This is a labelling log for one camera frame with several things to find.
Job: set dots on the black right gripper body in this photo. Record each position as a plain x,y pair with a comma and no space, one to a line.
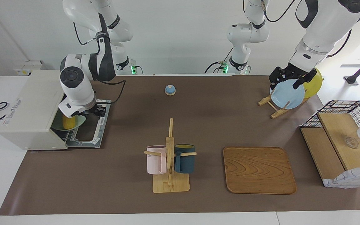
92,110

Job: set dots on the dark teal mug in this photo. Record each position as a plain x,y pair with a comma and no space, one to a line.
186,162

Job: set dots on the wooden mug tree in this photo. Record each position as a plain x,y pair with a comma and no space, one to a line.
170,186

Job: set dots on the light green plate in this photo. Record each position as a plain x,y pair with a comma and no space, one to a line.
79,122

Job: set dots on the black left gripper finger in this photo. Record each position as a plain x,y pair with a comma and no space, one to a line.
303,80
274,84

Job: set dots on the wooden plate rack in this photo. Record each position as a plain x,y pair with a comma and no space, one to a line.
265,101

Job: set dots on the wooden serving tray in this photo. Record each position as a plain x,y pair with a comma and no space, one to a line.
259,170

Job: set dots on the small blue lidded jar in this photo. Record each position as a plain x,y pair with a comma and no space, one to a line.
170,90

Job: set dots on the cream toaster oven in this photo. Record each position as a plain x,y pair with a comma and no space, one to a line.
27,118

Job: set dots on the light blue plate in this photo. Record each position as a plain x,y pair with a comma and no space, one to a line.
287,95

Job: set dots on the yellow plate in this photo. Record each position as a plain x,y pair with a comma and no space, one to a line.
314,86

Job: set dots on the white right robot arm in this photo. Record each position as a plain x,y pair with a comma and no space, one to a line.
77,90

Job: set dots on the pink mug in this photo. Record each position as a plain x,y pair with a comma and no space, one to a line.
155,162

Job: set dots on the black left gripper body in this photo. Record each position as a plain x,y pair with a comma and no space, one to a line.
287,72

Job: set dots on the yellow cup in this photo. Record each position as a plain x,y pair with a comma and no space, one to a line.
69,122

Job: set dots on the clear glass cup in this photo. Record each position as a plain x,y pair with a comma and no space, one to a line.
352,142

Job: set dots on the white power box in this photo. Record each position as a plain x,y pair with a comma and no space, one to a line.
27,70

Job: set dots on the brown table mat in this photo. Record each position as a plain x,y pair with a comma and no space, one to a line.
105,187

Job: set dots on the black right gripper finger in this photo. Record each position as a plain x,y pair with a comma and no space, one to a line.
103,110
100,114

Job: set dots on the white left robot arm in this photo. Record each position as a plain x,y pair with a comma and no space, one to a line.
323,25

